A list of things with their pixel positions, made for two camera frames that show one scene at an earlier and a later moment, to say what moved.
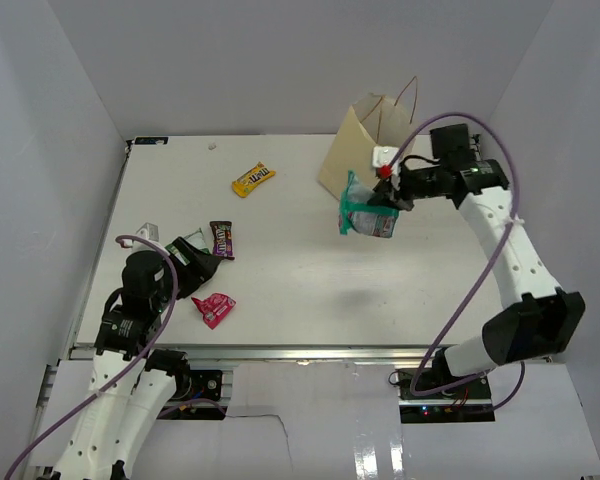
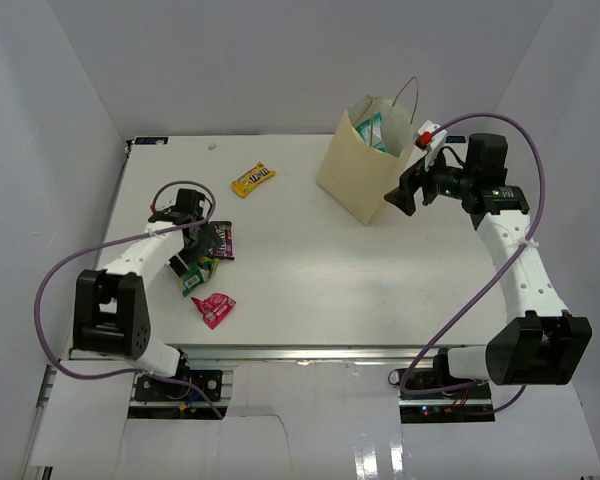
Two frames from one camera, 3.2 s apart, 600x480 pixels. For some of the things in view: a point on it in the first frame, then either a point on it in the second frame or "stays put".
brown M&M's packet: [222, 239] stays put
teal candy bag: [356, 212] → [370, 130]
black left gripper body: [186, 277] → [207, 241]
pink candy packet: [214, 308] stays put
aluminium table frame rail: [259, 353] stays put
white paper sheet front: [342, 421] stays put
